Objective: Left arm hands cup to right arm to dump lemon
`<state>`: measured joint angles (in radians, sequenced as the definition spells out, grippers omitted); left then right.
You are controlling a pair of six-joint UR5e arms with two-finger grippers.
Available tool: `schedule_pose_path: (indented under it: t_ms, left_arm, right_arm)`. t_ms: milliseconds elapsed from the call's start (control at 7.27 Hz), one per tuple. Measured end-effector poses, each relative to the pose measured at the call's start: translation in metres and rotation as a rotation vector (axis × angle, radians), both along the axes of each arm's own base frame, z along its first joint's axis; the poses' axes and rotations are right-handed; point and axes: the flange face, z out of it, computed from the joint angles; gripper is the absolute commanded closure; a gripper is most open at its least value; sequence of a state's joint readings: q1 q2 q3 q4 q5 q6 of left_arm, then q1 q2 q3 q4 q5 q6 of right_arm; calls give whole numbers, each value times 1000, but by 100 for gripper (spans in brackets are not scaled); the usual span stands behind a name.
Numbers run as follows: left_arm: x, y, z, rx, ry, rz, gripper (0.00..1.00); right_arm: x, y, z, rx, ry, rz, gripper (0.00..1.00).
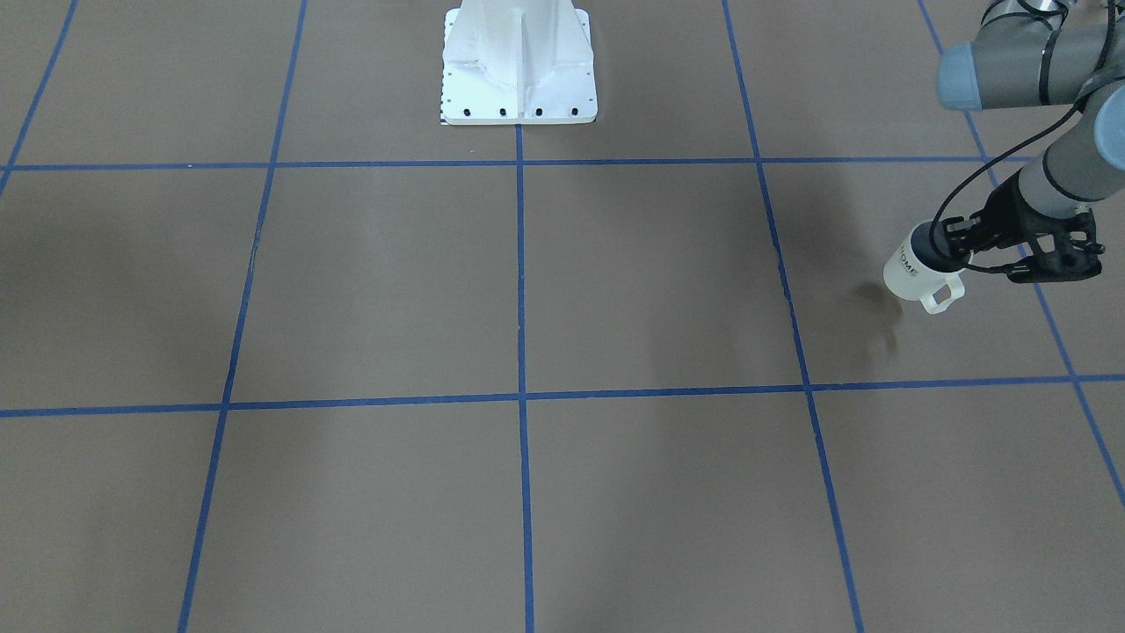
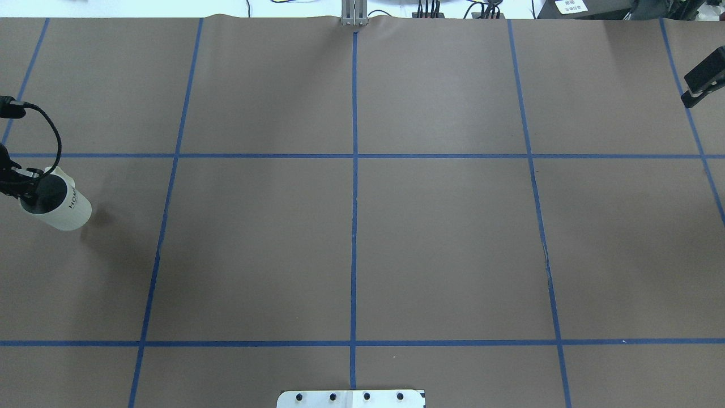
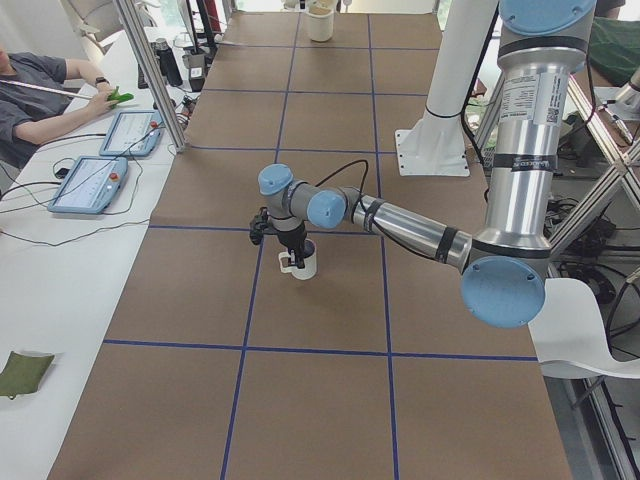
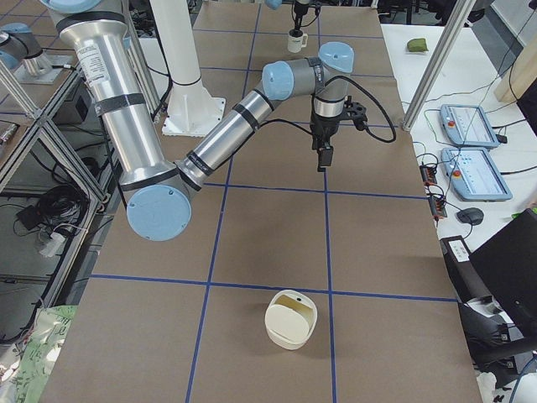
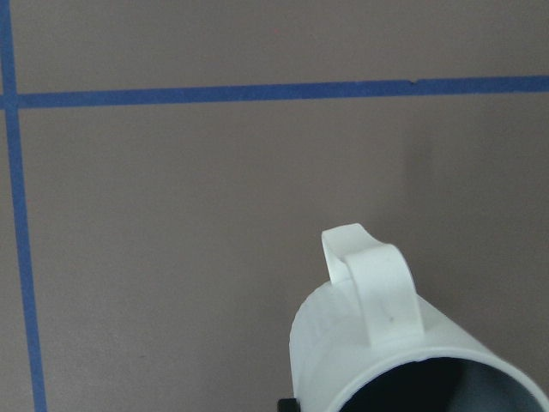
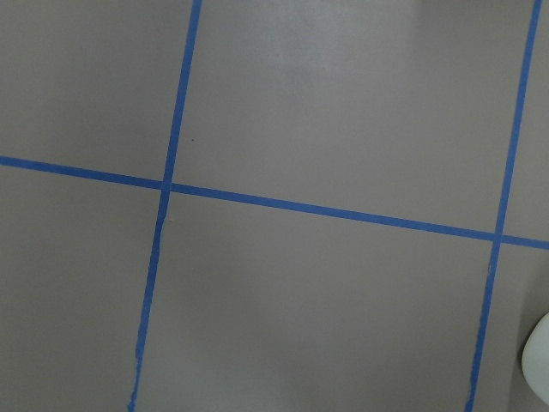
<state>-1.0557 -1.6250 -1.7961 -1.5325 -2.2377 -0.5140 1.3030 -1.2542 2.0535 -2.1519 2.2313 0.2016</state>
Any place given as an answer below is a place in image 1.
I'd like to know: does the white pedestal base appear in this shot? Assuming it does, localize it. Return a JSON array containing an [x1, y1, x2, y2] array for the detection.
[[439, 1, 599, 126]]

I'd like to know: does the brown table mat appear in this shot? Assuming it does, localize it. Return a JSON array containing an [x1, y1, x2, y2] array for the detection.
[[1, 1, 1122, 632]]

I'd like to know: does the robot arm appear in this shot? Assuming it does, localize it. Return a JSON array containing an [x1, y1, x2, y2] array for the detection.
[[908, 1, 1122, 283]]

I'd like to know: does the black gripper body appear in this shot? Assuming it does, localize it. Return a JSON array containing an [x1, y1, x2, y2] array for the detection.
[[959, 171, 1046, 260]]

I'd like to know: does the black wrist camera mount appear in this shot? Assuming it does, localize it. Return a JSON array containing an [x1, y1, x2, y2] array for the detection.
[[1004, 206, 1105, 283]]

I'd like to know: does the white plastic mug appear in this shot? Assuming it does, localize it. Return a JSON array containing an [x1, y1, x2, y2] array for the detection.
[[882, 221, 968, 314]]

